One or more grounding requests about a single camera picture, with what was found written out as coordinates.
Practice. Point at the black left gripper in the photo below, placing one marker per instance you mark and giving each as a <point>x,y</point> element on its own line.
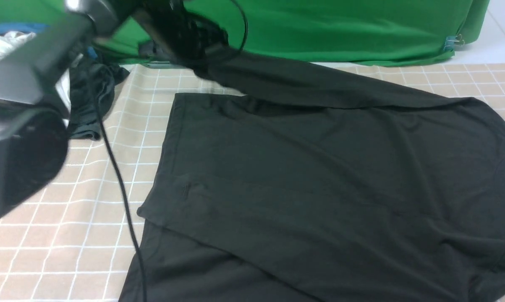
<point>179,36</point>

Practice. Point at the beige checkered tablecloth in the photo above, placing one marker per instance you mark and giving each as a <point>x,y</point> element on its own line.
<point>70,242</point>

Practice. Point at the dark gray long-sleeve top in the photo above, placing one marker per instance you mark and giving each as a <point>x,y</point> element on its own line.
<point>318,185</point>

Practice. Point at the dark crumpled garment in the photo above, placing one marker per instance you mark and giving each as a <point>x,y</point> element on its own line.
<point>92,94</point>

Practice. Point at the white crumpled garment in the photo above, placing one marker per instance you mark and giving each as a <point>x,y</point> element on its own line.
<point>14,39</point>

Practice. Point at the green backdrop cloth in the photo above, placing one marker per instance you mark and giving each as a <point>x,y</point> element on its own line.
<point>368,32</point>

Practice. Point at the blue binder clip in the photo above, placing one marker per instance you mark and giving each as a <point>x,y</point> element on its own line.
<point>453,42</point>

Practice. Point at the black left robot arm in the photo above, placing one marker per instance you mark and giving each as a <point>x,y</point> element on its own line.
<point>33,136</point>

